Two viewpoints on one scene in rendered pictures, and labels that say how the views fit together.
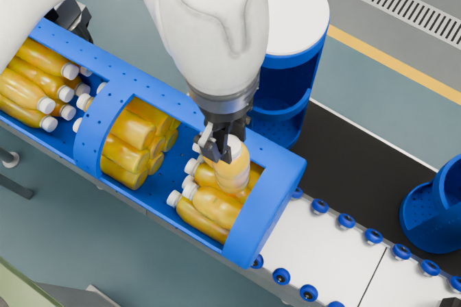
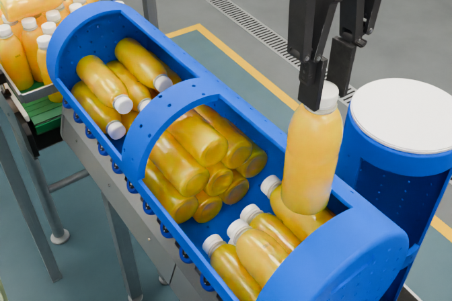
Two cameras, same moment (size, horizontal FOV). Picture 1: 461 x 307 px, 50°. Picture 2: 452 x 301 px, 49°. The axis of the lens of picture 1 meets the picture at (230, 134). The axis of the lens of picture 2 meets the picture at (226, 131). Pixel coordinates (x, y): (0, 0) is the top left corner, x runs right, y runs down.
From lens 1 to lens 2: 0.47 m
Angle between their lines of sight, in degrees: 29
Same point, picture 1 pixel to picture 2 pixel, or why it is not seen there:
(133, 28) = not seen: hidden behind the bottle
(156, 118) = (232, 139)
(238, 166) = (324, 130)
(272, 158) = (364, 204)
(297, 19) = (428, 123)
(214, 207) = (262, 252)
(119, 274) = not seen: outside the picture
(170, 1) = not seen: outside the picture
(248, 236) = (299, 284)
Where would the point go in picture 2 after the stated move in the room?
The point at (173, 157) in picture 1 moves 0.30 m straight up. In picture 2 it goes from (231, 216) to (232, 106)
